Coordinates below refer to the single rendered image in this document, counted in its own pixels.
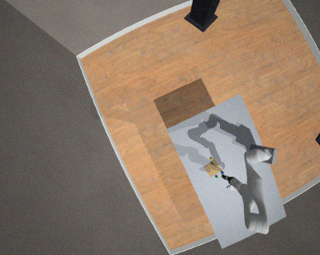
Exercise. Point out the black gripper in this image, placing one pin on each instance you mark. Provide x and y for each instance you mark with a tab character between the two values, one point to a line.
228	178

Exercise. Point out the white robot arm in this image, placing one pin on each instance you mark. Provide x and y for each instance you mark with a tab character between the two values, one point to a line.
253	192

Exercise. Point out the tan square mat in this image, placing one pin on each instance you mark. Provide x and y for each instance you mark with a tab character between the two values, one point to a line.
212	168

